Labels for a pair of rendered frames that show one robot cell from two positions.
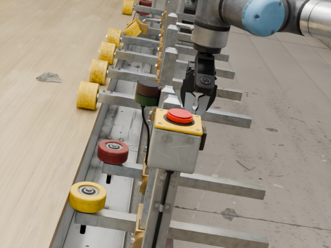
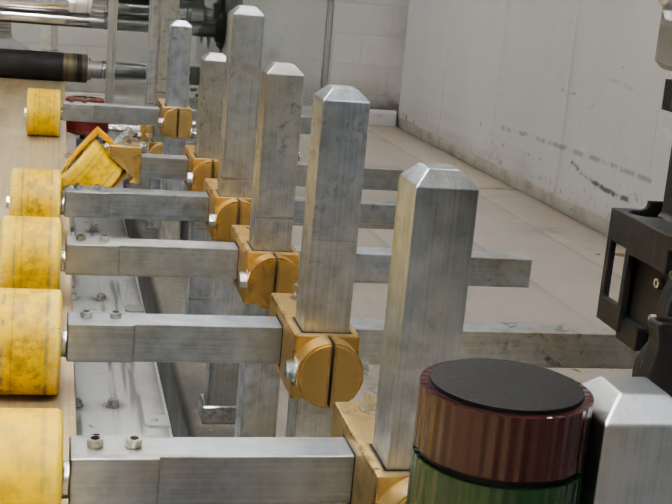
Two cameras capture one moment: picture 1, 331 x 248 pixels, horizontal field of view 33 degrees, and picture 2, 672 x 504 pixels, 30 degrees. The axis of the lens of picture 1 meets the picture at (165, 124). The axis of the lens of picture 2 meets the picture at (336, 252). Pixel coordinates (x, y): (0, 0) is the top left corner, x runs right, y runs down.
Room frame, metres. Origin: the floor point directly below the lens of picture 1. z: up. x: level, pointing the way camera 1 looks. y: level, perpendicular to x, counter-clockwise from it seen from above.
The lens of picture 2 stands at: (0.89, 0.19, 1.24)
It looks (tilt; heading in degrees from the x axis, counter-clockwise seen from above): 13 degrees down; 350
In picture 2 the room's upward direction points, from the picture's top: 5 degrees clockwise
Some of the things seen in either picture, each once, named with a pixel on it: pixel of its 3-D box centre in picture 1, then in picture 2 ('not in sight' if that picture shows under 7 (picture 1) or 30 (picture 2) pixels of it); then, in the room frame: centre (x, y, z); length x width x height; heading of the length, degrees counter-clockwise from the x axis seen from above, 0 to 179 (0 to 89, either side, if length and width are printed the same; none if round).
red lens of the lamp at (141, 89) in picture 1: (148, 87); (502, 416); (1.28, 0.06, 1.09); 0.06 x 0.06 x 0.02
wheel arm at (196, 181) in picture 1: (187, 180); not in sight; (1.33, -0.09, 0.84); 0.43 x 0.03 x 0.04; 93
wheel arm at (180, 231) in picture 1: (172, 230); not in sight; (1.08, -0.06, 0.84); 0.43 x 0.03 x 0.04; 93
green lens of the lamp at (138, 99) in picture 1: (147, 97); (494, 483); (1.28, 0.06, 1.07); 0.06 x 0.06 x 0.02
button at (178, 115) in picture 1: (179, 118); not in sight; (0.77, -0.02, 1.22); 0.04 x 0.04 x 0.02
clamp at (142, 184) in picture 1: (149, 176); not in sight; (1.31, 0.01, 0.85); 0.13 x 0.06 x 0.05; 3
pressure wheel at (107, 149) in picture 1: (111, 163); not in sight; (1.32, 0.12, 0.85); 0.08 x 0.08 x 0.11
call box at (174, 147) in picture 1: (174, 142); not in sight; (0.77, -0.02, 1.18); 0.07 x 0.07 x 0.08; 3
